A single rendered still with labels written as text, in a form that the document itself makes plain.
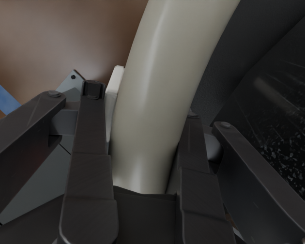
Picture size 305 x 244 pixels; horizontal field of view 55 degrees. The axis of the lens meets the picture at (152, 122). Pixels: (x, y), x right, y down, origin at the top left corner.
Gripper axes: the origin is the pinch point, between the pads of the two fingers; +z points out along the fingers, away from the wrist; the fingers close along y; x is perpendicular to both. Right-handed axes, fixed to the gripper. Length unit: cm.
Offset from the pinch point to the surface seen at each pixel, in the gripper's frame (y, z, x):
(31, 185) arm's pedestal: -19, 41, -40
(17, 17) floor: -50, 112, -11
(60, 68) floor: -29, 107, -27
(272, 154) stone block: 25.8, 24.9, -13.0
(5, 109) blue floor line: -53, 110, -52
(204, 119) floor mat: 33, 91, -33
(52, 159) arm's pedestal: -17, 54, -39
